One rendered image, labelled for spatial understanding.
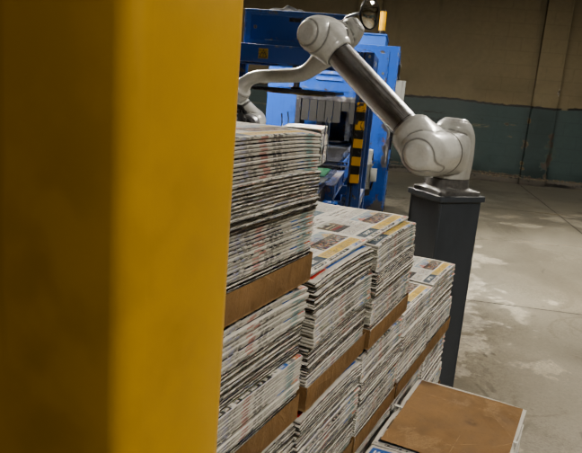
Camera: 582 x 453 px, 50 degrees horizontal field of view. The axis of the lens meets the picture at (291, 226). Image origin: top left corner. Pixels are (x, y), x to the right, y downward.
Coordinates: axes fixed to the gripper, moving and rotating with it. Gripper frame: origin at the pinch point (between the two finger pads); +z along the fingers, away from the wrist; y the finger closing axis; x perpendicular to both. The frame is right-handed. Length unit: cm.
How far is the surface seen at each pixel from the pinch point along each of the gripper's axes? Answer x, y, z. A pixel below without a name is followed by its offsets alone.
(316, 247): -52, -1, 134
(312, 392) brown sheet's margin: -55, 18, 150
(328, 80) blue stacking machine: 5, 0, -348
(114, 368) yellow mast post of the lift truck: -53, -23, 216
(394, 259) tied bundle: -66, 7, 112
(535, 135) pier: -286, 100, -848
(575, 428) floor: -152, 119, -12
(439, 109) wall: -128, 70, -859
